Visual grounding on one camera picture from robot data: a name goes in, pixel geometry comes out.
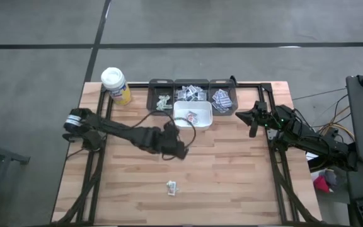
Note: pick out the red cloth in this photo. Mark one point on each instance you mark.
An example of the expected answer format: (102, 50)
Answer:
(321, 186)

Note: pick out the white packet red label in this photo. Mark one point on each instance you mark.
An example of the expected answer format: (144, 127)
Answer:
(189, 114)
(172, 190)
(194, 119)

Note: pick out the dark grey metal stand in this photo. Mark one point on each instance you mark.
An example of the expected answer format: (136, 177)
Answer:
(8, 155)

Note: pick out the white plastic bin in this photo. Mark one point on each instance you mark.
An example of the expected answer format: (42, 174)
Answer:
(205, 121)

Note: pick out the white paper sheet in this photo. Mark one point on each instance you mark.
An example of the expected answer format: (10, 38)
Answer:
(310, 156)

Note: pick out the yellow Lysol wipes canister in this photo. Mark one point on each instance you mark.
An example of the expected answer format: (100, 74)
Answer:
(115, 85)

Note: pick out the black desk crossbar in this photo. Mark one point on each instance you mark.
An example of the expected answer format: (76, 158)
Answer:
(318, 164)

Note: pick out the white drug facts packet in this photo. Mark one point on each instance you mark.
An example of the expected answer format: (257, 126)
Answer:
(169, 183)

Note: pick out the translucent grey plastic bin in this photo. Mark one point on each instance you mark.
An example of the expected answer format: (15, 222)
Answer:
(191, 82)
(214, 83)
(153, 91)

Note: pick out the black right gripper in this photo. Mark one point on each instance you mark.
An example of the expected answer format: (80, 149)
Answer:
(265, 118)

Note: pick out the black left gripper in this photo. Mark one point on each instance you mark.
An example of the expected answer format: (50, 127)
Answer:
(169, 140)

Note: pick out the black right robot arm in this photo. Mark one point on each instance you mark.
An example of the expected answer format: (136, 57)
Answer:
(310, 142)

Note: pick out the grey cloth lump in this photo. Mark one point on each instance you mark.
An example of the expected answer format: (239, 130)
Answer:
(331, 177)

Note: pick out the blue-grey packet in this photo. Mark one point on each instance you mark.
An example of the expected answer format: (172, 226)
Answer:
(179, 94)

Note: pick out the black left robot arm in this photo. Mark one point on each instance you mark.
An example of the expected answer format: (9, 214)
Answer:
(118, 129)

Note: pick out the blue striped bandage packet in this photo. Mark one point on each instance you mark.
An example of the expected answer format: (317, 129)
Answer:
(223, 94)
(227, 101)
(220, 107)
(216, 96)

